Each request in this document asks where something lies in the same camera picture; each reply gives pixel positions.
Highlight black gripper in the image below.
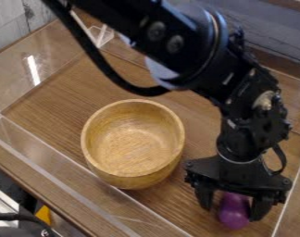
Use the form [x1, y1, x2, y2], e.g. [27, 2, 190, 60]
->
[183, 155, 291, 221]

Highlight purple toy eggplant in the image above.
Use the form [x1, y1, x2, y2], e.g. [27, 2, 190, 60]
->
[218, 193, 250, 230]

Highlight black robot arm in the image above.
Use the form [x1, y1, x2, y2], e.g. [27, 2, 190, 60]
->
[59, 0, 291, 221]

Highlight brown wooden bowl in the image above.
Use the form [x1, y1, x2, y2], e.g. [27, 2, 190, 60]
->
[80, 99, 184, 190]

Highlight yellow black device corner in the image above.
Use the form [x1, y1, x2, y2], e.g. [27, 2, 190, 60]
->
[33, 205, 63, 237]

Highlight clear acrylic front wall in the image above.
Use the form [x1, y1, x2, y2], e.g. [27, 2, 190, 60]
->
[0, 114, 190, 237]

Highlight black cable lower left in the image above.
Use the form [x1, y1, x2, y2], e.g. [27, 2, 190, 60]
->
[0, 211, 52, 237]

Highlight clear acrylic corner bracket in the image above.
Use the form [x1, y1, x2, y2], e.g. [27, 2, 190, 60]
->
[69, 10, 114, 48]

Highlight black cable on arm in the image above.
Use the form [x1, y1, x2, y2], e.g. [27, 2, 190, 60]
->
[40, 0, 172, 97]

